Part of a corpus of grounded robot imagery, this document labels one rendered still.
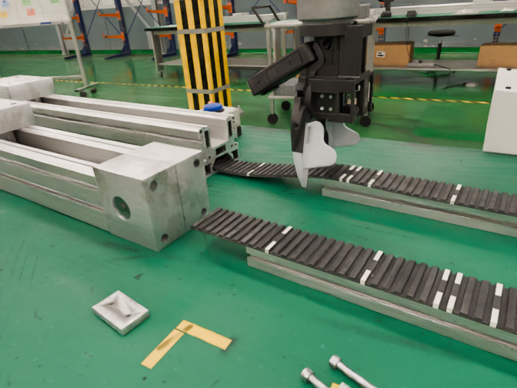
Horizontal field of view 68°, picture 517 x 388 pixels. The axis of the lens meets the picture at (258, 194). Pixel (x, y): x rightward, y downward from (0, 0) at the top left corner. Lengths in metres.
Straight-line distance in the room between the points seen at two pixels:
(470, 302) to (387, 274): 0.07
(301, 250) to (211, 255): 0.12
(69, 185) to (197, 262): 0.22
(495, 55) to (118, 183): 4.95
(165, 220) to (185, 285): 0.09
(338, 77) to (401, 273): 0.26
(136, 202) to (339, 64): 0.29
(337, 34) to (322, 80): 0.05
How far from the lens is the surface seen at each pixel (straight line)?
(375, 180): 0.54
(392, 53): 5.32
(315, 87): 0.51
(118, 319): 0.39
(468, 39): 7.99
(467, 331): 0.37
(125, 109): 0.87
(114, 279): 0.46
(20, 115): 0.82
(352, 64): 0.50
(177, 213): 0.49
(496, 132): 0.77
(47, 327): 0.43
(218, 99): 3.94
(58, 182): 0.59
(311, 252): 0.39
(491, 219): 0.53
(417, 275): 0.37
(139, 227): 0.48
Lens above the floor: 1.04
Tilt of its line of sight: 26 degrees down
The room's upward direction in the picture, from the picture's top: 4 degrees counter-clockwise
